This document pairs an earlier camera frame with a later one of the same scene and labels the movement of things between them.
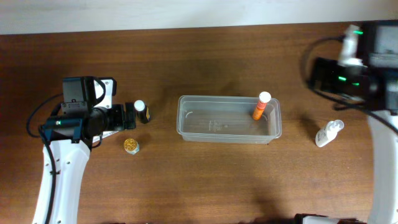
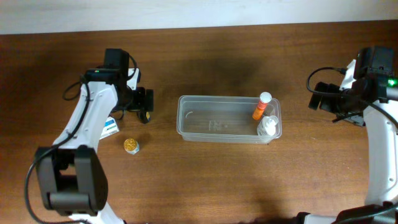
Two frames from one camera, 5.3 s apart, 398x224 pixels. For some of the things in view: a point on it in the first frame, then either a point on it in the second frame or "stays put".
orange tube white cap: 264,98 stays put
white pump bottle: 329,133 → 267,126
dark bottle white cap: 142,111 stays put
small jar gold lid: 131,146 stays put
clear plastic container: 227,119 stays put
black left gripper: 129,116 → 147,100
